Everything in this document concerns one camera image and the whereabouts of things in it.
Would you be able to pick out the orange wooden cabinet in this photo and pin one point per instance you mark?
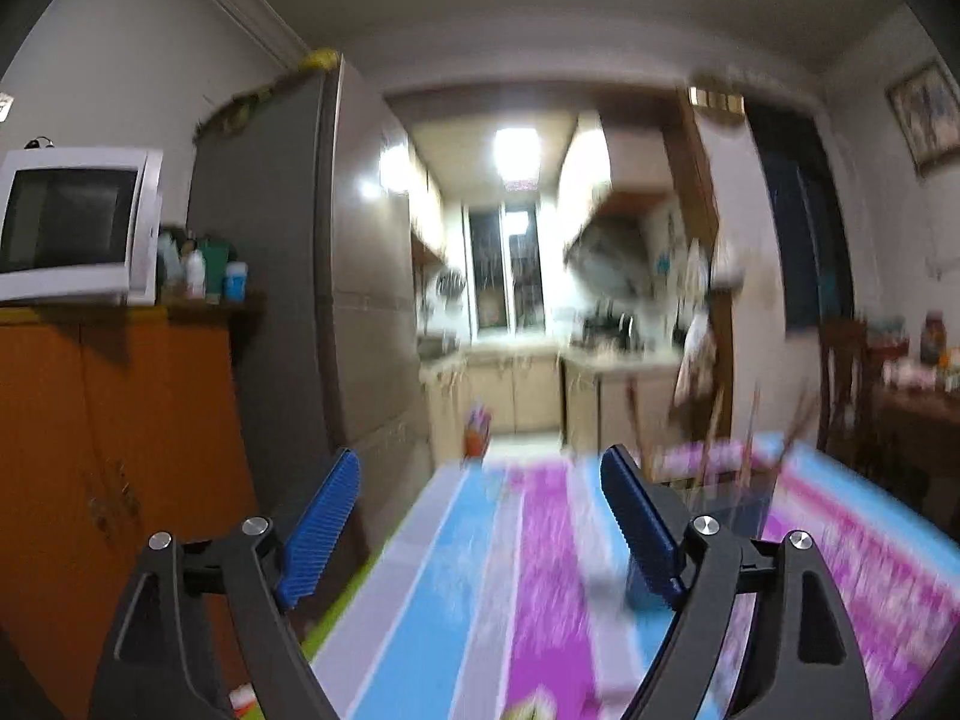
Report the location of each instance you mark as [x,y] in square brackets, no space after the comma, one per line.
[75,465]

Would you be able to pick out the dark doorway curtain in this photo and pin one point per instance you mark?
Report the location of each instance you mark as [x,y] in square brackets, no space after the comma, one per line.
[799,225]

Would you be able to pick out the dark wooden chair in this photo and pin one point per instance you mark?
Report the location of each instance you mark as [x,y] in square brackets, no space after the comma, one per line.
[844,382]

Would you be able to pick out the green container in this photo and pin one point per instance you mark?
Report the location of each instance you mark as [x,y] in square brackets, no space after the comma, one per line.
[216,259]

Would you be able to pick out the green leafy plant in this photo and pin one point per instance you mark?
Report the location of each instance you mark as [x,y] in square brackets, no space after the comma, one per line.
[240,109]

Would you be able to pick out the gold round wall clock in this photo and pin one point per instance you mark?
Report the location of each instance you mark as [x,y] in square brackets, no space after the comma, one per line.
[716,96]

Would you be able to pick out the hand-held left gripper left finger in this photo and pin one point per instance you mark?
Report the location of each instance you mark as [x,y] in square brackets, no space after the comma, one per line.
[319,532]

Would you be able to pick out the kitchen window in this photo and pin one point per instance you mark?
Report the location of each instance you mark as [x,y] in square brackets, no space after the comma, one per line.
[506,270]

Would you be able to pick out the white microwave oven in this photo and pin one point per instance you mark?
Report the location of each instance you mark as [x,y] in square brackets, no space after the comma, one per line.
[71,221]

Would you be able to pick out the dark glass jar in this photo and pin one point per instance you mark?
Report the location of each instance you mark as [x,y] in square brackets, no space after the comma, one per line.
[933,336]

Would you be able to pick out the white plastic bottle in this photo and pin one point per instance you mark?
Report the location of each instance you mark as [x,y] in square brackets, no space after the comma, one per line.
[195,274]

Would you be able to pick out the beige kitchen base cabinets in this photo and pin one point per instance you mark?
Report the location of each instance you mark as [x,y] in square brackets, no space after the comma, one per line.
[525,397]

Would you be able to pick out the framed wall picture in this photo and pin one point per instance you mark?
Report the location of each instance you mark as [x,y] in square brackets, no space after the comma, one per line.
[928,118]

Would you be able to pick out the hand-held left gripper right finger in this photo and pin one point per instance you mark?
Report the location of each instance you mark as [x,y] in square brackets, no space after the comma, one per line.
[637,532]

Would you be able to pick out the colourful bag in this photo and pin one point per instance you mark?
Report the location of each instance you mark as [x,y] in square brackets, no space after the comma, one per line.
[478,435]

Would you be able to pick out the blue lidded jar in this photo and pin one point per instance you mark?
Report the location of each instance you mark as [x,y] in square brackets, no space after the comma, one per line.
[235,283]

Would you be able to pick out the dark wooden side table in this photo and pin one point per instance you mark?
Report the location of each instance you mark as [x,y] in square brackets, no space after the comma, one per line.
[915,420]

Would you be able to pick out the grey refrigerator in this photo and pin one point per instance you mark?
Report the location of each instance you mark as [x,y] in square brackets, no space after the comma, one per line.
[300,277]

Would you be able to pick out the hanging white bags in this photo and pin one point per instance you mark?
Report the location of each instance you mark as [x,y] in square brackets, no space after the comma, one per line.
[701,337]

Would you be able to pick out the blue square utensil holder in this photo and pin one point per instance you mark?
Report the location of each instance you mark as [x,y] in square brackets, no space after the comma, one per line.
[739,499]

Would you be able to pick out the square ceiling light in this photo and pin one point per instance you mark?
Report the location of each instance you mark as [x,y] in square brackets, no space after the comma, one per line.
[516,157]

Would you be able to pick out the yellow object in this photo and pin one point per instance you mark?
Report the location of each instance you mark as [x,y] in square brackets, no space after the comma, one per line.
[319,60]

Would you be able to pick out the metal range hood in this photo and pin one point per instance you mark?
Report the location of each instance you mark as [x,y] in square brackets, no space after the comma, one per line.
[611,259]

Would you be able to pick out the colourful striped tablecloth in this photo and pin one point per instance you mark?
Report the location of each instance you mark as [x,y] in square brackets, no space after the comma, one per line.
[465,562]

